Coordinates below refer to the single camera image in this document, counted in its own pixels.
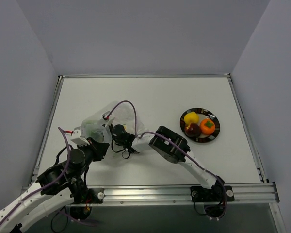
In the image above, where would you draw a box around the yellow fake lemon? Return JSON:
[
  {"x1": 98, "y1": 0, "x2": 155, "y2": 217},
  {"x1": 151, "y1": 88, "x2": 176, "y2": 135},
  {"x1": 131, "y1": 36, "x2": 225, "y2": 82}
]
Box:
[{"x1": 184, "y1": 112, "x2": 199, "y2": 125}]

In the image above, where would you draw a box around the orange fake fruit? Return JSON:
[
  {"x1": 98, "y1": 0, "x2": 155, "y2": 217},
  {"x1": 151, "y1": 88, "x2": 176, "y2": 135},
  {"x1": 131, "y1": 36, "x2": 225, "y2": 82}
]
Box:
[{"x1": 199, "y1": 119, "x2": 215, "y2": 135}]

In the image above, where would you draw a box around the aluminium front rail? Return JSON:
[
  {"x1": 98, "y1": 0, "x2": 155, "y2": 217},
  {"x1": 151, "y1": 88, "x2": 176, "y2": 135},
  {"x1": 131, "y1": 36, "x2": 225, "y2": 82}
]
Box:
[{"x1": 21, "y1": 183, "x2": 280, "y2": 207}]

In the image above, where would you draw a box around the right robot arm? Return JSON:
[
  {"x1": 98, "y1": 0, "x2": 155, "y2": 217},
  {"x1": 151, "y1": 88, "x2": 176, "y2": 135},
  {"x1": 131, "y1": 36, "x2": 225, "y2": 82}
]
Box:
[{"x1": 111, "y1": 124, "x2": 225, "y2": 200}]

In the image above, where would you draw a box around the dark red fake fruit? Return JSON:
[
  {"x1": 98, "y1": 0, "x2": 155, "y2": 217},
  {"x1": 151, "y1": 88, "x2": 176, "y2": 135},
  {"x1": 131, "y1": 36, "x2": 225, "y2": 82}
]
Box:
[{"x1": 185, "y1": 123, "x2": 201, "y2": 137}]

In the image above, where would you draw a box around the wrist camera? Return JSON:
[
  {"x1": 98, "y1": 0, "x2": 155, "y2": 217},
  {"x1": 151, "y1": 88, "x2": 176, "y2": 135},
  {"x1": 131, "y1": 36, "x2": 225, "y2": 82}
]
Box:
[
  {"x1": 102, "y1": 111, "x2": 115, "y2": 128},
  {"x1": 70, "y1": 126, "x2": 89, "y2": 146}
]

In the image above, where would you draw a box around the translucent plastic bag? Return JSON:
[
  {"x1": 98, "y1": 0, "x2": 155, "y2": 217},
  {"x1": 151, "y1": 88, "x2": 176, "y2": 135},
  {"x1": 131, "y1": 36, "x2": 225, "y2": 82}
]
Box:
[{"x1": 81, "y1": 101, "x2": 147, "y2": 159}]

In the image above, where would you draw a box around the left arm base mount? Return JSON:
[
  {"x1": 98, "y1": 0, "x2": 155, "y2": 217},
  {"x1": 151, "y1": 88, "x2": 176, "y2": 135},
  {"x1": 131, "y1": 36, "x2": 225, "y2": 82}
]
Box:
[{"x1": 69, "y1": 188, "x2": 105, "y2": 220}]

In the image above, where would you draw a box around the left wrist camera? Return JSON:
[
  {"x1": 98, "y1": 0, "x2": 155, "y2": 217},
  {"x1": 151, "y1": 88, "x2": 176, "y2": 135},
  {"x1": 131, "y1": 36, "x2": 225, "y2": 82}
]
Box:
[{"x1": 70, "y1": 126, "x2": 89, "y2": 146}]

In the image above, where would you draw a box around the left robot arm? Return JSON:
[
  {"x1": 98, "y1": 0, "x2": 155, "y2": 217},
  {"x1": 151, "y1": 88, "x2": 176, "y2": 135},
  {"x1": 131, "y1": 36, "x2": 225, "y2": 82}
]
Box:
[{"x1": 0, "y1": 138, "x2": 110, "y2": 233}]

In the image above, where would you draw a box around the black rimmed plate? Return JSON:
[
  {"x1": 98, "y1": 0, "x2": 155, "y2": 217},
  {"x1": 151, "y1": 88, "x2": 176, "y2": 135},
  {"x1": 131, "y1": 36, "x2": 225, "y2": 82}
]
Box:
[{"x1": 179, "y1": 108, "x2": 221, "y2": 143}]

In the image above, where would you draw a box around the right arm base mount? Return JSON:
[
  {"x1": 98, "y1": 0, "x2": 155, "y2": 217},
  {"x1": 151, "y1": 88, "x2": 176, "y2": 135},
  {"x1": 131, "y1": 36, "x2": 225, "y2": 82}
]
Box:
[{"x1": 190, "y1": 186, "x2": 235, "y2": 219}]

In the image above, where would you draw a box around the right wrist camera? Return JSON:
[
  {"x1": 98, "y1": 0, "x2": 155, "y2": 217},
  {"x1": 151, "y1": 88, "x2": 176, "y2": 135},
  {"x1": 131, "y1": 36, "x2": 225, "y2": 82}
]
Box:
[{"x1": 102, "y1": 111, "x2": 115, "y2": 128}]

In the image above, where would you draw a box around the green fake fruit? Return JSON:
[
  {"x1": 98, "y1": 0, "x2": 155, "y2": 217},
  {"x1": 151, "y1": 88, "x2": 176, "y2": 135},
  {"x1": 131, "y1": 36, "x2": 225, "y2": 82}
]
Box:
[{"x1": 84, "y1": 120, "x2": 103, "y2": 137}]

